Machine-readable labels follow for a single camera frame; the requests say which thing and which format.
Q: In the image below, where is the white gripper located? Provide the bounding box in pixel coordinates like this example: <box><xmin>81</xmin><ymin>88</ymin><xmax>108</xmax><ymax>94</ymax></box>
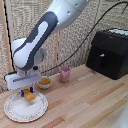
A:
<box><xmin>4</xmin><ymin>68</ymin><xmax>43</xmax><ymax>98</ymax></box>

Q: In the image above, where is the yellow bread piece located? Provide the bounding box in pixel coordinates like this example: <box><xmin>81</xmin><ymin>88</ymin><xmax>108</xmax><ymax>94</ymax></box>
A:
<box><xmin>23</xmin><ymin>91</ymin><xmax>36</xmax><ymax>102</ymax></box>

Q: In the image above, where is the white patterned plate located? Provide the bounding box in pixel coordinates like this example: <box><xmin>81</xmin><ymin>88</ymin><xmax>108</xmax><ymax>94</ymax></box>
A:
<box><xmin>3</xmin><ymin>89</ymin><xmax>50</xmax><ymax>123</ymax></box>

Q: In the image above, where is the small white bowl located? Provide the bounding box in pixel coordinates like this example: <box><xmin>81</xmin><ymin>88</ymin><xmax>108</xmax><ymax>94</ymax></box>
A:
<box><xmin>36</xmin><ymin>76</ymin><xmax>54</xmax><ymax>90</ymax></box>

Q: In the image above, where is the yellow food in bowl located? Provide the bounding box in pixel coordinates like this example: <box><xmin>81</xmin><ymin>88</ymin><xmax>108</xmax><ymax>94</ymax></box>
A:
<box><xmin>38</xmin><ymin>77</ymin><xmax>52</xmax><ymax>86</ymax></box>

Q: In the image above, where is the pink cup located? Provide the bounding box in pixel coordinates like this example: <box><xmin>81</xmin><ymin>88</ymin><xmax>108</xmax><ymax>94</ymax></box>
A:
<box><xmin>59</xmin><ymin>65</ymin><xmax>72</xmax><ymax>84</ymax></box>

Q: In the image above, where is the black box appliance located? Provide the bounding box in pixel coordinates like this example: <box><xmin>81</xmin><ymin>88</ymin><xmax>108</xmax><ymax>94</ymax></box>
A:
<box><xmin>85</xmin><ymin>28</ymin><xmax>128</xmax><ymax>81</ymax></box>

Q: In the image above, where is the black cable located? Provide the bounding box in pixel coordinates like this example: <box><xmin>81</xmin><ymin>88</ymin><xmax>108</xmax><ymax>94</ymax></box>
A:
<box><xmin>41</xmin><ymin>0</ymin><xmax>128</xmax><ymax>76</ymax></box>

